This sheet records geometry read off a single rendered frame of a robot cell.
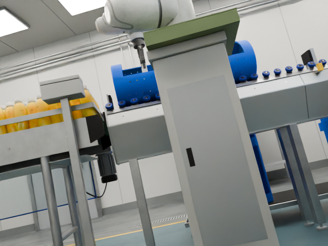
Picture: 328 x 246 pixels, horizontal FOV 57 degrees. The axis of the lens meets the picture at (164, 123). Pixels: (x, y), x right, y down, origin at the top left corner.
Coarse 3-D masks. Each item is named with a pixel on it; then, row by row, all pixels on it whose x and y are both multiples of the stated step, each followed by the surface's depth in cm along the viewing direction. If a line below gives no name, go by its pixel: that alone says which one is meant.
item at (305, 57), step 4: (312, 48) 195; (308, 52) 195; (312, 52) 195; (304, 56) 200; (308, 56) 195; (312, 56) 194; (304, 60) 201; (308, 60) 196; (312, 60) 195; (316, 60) 194; (304, 64) 202; (308, 68) 201
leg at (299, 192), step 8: (280, 128) 195; (280, 136) 196; (288, 136) 194; (288, 144) 193; (288, 152) 192; (288, 160) 192; (288, 168) 194; (296, 168) 191; (296, 176) 190; (296, 184) 189; (296, 192) 190; (304, 192) 188; (304, 200) 188; (304, 208) 187; (304, 216) 187; (304, 224) 189; (312, 224) 185
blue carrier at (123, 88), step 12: (240, 48) 201; (252, 48) 184; (240, 60) 182; (252, 60) 182; (120, 72) 177; (132, 72) 200; (144, 72) 177; (240, 72) 184; (252, 72) 185; (120, 84) 175; (132, 84) 176; (144, 84) 177; (156, 84) 178; (120, 96) 177; (132, 96) 179
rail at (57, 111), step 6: (90, 102) 166; (60, 108) 164; (72, 108) 165; (78, 108) 165; (84, 108) 165; (30, 114) 163; (36, 114) 163; (42, 114) 163; (48, 114) 163; (54, 114) 164; (0, 120) 162; (6, 120) 162; (12, 120) 162; (18, 120) 162; (24, 120) 162
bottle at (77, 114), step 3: (78, 99) 171; (72, 102) 170; (75, 102) 170; (78, 102) 170; (72, 111) 170; (75, 111) 169; (78, 111) 169; (81, 111) 170; (72, 114) 170; (75, 114) 169; (78, 114) 169; (81, 114) 170; (75, 117) 169; (78, 117) 168; (81, 117) 169
